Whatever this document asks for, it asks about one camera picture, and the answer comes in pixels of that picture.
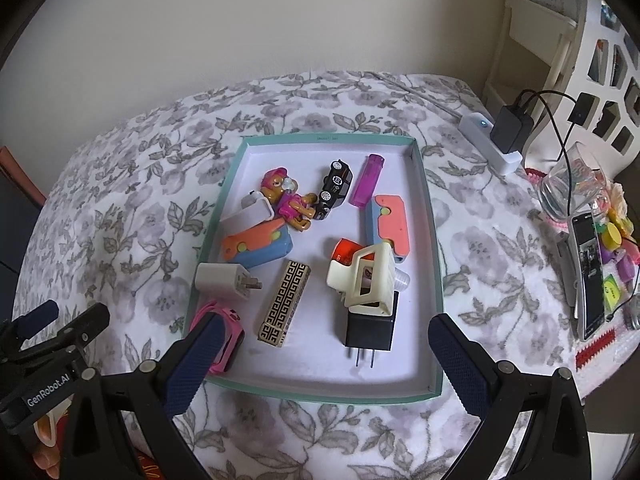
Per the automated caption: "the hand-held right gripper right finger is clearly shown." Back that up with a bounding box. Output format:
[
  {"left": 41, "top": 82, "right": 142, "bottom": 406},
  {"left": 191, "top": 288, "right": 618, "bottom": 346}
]
[{"left": 428, "top": 313, "right": 593, "bottom": 480}]

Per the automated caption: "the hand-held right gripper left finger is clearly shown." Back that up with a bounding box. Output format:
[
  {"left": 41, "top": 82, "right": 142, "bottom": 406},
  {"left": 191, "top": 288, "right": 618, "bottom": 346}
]
[{"left": 61, "top": 313, "right": 226, "bottom": 480}]

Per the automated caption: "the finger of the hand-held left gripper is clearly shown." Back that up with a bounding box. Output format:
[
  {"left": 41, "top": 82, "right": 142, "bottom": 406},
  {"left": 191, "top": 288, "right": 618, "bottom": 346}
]
[
  {"left": 0, "top": 300, "right": 60, "bottom": 356},
  {"left": 20, "top": 302, "right": 111, "bottom": 376}
]

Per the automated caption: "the pink wristband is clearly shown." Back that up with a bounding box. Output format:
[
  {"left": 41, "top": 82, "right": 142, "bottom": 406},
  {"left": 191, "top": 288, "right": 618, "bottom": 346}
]
[{"left": 187, "top": 300, "right": 244, "bottom": 375}]

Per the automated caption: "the white wall charger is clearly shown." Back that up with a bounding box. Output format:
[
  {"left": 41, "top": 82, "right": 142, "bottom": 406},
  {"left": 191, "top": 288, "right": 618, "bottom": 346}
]
[{"left": 194, "top": 261, "right": 263, "bottom": 298}]

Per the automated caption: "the black wall charger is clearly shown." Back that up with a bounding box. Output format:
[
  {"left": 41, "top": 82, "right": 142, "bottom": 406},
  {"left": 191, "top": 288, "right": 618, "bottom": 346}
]
[{"left": 342, "top": 290, "right": 401, "bottom": 371}]

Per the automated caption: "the gold patterned box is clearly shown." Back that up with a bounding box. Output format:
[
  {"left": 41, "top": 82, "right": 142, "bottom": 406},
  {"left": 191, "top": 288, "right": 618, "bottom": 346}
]
[{"left": 257, "top": 260, "right": 312, "bottom": 348}]

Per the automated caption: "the teal shallow box tray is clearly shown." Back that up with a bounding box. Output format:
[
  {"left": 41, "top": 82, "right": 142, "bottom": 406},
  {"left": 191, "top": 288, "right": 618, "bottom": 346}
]
[{"left": 185, "top": 132, "right": 446, "bottom": 406}]

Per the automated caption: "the cream hair claw clip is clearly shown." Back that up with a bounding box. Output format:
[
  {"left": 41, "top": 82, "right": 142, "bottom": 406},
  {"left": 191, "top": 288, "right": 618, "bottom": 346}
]
[{"left": 326, "top": 242, "right": 401, "bottom": 317}]

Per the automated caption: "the white wristband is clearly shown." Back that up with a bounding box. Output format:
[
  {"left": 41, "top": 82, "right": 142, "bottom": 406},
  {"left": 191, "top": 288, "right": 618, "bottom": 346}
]
[{"left": 219, "top": 191, "right": 276, "bottom": 238}]

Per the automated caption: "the orange tube with white cap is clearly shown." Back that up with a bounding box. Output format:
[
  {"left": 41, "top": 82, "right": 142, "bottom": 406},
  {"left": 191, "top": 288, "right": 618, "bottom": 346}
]
[{"left": 331, "top": 237, "right": 411, "bottom": 293}]

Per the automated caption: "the pink-capped dog toy figure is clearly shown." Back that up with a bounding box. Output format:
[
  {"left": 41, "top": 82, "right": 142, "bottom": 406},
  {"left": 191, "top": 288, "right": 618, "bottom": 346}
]
[{"left": 259, "top": 167, "right": 318, "bottom": 233}]

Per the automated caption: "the purple lighter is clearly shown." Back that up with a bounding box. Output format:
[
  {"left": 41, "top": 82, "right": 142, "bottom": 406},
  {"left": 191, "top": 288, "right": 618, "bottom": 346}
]
[{"left": 348, "top": 154, "right": 385, "bottom": 208}]

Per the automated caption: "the black toy car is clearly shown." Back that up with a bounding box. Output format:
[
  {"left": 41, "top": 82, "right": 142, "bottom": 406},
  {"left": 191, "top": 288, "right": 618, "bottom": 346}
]
[{"left": 314, "top": 159, "right": 353, "bottom": 221}]

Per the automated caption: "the person's left hand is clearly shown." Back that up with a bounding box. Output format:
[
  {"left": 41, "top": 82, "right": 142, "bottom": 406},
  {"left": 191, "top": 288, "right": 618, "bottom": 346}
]
[{"left": 31, "top": 406, "right": 71, "bottom": 472}]

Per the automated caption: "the dark blue cabinet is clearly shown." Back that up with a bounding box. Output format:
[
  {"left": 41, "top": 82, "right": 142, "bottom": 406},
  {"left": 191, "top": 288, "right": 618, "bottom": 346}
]
[{"left": 0, "top": 160, "right": 46, "bottom": 281}]

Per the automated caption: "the red printed package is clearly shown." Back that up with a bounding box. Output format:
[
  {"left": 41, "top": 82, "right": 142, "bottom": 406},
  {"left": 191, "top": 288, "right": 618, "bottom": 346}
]
[{"left": 132, "top": 452, "right": 166, "bottom": 480}]

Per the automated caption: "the red toothed strip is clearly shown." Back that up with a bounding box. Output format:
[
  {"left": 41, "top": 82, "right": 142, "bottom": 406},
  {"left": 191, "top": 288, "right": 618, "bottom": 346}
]
[{"left": 575, "top": 327, "right": 616, "bottom": 372}]

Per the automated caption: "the orange and blue toy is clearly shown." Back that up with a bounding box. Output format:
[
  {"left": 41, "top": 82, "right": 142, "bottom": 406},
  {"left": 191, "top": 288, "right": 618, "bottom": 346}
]
[
  {"left": 364, "top": 194, "right": 412, "bottom": 264},
  {"left": 221, "top": 220, "right": 293, "bottom": 267}
]

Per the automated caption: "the grey floral blanket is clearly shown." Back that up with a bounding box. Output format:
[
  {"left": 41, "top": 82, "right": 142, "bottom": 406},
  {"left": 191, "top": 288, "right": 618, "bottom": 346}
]
[{"left": 12, "top": 70, "right": 640, "bottom": 480}]

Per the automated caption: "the red-brown board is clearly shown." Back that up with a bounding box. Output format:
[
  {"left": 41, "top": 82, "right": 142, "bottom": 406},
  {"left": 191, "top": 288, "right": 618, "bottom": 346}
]
[{"left": 0, "top": 146, "right": 48, "bottom": 206}]

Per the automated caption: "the black smartphone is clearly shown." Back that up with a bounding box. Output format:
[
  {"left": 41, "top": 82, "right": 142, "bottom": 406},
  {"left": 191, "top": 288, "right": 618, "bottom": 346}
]
[{"left": 570, "top": 210, "right": 608, "bottom": 341}]

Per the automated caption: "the pink knitted coaster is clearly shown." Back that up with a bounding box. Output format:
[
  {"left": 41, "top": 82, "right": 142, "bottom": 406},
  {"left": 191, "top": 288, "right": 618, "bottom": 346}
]
[{"left": 525, "top": 167, "right": 571, "bottom": 233}]

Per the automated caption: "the pile of colourful small tubs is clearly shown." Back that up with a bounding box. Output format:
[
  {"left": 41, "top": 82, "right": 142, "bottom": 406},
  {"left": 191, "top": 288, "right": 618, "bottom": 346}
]
[{"left": 597, "top": 180, "right": 640, "bottom": 331}]

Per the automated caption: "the clear glass cup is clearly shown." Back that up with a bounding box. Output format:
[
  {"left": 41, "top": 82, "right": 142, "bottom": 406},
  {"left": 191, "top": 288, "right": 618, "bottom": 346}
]
[{"left": 540, "top": 142, "right": 608, "bottom": 223}]

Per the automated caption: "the white power strip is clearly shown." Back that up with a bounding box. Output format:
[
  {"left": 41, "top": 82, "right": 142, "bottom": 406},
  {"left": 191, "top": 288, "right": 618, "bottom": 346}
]
[{"left": 457, "top": 112, "right": 525, "bottom": 177}]

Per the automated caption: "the black power adapter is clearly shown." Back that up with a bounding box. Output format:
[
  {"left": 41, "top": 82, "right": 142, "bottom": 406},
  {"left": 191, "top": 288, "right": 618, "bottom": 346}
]
[{"left": 489, "top": 105, "right": 533, "bottom": 153}]

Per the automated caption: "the white lattice shelf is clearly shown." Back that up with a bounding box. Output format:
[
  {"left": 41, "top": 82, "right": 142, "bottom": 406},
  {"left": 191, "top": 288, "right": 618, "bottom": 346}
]
[{"left": 520, "top": 0, "right": 640, "bottom": 171}]

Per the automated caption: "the white wooden rack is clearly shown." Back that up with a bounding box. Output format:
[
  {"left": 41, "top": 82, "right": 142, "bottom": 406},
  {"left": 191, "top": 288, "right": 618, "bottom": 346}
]
[{"left": 482, "top": 0, "right": 581, "bottom": 111}]

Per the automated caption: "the black charging cable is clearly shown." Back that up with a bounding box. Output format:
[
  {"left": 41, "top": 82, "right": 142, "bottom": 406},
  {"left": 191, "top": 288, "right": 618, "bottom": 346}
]
[{"left": 517, "top": 89, "right": 581, "bottom": 216}]

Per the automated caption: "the white power cable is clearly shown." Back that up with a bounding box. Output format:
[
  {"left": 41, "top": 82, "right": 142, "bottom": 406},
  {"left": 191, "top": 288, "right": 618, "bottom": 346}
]
[{"left": 377, "top": 72, "right": 463, "bottom": 121}]

